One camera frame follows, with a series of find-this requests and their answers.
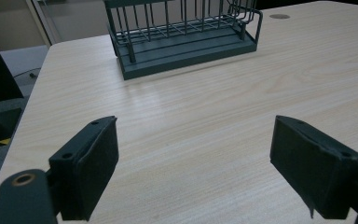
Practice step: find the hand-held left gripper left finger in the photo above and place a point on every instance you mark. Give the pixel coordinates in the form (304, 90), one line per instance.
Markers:
(87, 168)

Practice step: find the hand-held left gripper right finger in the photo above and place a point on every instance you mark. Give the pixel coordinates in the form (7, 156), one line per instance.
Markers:
(310, 168)

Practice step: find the round grommet cover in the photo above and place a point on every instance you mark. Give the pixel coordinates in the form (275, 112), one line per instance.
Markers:
(279, 16)

